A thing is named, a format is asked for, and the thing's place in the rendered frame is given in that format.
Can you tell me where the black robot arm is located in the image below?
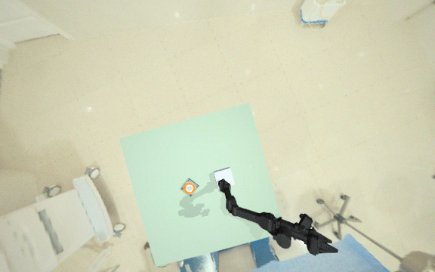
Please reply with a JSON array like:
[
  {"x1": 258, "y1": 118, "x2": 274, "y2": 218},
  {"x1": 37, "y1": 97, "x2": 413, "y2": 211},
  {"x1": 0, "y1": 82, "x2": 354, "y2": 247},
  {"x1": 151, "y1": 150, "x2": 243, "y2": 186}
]
[{"x1": 218, "y1": 179, "x2": 313, "y2": 249}]

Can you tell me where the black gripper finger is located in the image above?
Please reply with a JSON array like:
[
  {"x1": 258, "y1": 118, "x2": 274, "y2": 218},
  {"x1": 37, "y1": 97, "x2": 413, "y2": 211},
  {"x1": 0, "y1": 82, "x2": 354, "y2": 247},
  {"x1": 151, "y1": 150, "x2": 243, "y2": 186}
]
[
  {"x1": 312, "y1": 227, "x2": 332, "y2": 243},
  {"x1": 316, "y1": 235, "x2": 338, "y2": 255}
]

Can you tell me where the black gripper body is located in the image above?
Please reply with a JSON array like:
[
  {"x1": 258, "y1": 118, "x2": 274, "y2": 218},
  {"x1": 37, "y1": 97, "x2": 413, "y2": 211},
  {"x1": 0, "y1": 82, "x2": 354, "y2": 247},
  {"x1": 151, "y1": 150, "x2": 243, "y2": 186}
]
[{"x1": 292, "y1": 223, "x2": 318, "y2": 256}]

